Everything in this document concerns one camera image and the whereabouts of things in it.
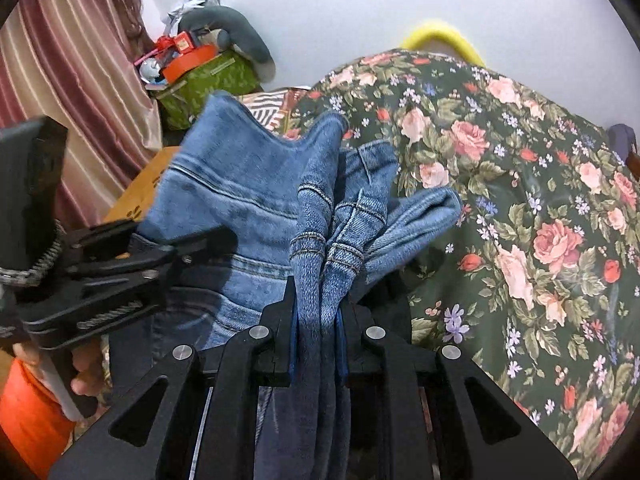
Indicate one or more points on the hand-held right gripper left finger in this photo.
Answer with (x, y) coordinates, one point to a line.
(280, 340)

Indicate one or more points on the red toy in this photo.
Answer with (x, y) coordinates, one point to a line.
(175, 44)

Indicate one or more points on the wooden bed frame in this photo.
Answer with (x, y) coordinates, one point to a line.
(634, 167)

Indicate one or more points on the striped pink curtain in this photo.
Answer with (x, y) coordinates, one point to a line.
(65, 60)

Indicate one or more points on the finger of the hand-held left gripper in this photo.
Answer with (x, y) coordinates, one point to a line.
(100, 305)
(165, 250)

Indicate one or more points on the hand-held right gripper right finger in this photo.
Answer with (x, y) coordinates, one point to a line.
(350, 345)

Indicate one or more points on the black folded cloth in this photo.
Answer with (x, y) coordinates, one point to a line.
(395, 305)

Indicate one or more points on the striped patterned cloth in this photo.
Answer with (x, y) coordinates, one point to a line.
(272, 110)

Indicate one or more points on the green bag with clutter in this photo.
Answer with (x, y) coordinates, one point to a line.
(210, 85)

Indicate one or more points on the person's left hand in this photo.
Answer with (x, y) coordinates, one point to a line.
(85, 375)

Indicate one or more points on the blue cloth item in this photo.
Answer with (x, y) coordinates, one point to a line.
(622, 140)

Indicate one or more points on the floral bedspread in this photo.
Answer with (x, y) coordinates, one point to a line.
(500, 210)

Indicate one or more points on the orange round container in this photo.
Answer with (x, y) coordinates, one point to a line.
(192, 60)

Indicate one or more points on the blue denim pants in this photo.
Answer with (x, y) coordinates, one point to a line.
(240, 190)

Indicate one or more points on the grey plush toy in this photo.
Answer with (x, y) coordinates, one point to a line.
(245, 30)

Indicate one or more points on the silver crumpled bag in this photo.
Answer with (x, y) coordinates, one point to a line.
(192, 2)

